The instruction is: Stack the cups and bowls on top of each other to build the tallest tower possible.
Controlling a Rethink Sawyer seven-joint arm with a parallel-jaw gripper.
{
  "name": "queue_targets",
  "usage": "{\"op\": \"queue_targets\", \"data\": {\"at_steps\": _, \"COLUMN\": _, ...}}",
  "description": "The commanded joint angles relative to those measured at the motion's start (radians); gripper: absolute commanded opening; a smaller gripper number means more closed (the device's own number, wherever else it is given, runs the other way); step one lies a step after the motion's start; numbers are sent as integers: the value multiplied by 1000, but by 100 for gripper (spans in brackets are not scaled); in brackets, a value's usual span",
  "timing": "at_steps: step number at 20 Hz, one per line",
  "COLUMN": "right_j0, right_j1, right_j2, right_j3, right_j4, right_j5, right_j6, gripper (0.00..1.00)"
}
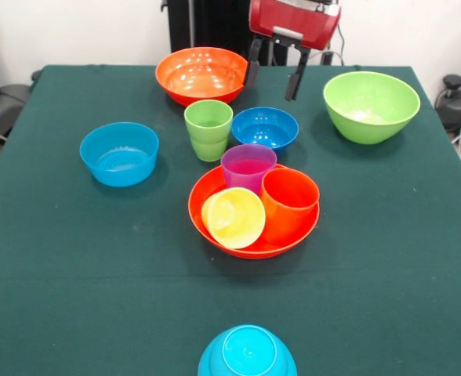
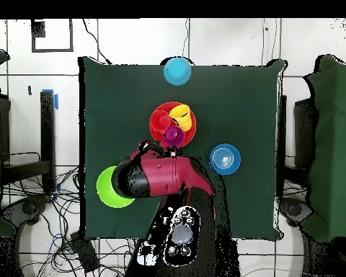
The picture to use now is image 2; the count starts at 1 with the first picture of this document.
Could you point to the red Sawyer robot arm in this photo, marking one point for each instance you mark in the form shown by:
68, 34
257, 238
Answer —
167, 176

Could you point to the yellow plastic cup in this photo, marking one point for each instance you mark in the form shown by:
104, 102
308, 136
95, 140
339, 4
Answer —
181, 114

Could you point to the grey pedestal foot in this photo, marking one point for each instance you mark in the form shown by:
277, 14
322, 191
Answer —
295, 209
28, 207

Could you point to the orange plastic bowl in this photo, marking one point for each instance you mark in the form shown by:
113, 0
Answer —
190, 135

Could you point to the dark green tablecloth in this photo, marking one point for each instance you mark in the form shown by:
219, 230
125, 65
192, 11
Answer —
118, 95

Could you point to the green plastic bowl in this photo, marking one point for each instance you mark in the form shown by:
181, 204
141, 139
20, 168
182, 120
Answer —
103, 190

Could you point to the black metal post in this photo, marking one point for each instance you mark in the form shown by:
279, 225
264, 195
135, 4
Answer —
47, 129
282, 129

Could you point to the orange plastic cup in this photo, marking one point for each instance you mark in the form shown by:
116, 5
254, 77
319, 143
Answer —
160, 119

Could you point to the light blue plastic bowl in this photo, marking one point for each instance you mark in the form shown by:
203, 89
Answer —
177, 71

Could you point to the black square frame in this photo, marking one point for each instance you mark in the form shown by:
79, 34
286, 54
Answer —
52, 50

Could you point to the black power brick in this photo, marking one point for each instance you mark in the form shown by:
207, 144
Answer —
86, 254

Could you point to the blue tape strip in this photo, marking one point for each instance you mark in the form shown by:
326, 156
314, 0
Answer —
56, 101

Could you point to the purple plastic cup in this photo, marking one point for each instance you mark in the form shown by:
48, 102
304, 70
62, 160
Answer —
174, 135

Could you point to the blue ribbed plastic bowl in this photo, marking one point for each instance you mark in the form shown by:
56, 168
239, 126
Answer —
225, 159

